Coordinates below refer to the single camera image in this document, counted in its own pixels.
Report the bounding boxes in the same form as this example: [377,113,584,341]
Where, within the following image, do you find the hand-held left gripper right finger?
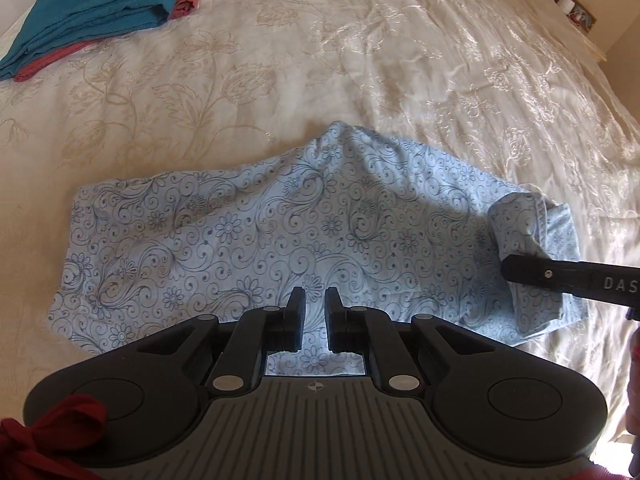
[325,287,501,394]

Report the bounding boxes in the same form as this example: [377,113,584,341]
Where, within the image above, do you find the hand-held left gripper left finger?
[132,286,306,395]

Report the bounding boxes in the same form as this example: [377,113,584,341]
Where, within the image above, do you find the red cloth tie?
[0,394,108,480]

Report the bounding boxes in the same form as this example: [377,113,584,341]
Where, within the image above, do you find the cream nightstand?
[542,0,621,63]

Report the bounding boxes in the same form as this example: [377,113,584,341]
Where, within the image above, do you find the light blue floral pants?
[47,120,585,378]

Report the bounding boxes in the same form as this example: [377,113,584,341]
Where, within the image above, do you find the folded teal pants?
[0,0,186,81]

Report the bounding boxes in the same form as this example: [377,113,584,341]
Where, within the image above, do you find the cream embroidered bed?
[0,0,640,411]

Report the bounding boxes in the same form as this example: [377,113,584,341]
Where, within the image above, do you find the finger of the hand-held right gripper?
[500,254,585,295]

